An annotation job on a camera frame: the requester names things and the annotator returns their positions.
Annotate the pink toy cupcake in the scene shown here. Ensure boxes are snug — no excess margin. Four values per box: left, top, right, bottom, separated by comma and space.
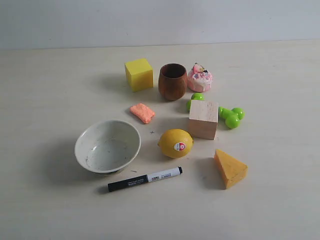
187, 62, 213, 93

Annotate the yellow foam cube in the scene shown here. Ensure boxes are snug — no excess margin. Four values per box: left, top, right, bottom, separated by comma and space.
124, 58, 154, 92

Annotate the yellow lemon with sticker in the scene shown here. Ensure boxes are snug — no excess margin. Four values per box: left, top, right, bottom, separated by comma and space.
157, 129, 194, 159

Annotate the orange sponge piece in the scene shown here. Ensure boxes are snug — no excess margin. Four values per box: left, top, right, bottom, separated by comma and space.
129, 103, 156, 124

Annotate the orange cheese wedge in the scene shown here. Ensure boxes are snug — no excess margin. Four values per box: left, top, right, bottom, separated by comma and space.
213, 149, 248, 189

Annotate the brown wooden cup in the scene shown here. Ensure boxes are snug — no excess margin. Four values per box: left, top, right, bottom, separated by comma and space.
158, 63, 187, 101

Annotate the light wooden cube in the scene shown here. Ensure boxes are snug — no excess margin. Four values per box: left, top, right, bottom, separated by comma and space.
188, 99, 219, 140

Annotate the white ceramic bowl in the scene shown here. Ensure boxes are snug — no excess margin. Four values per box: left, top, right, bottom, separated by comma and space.
74, 120, 142, 175

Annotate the black and white marker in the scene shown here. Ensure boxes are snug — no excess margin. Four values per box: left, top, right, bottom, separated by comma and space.
107, 166, 183, 192

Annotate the green plastic toy dumbbell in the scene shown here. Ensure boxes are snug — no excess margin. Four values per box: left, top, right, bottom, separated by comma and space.
186, 92, 245, 129

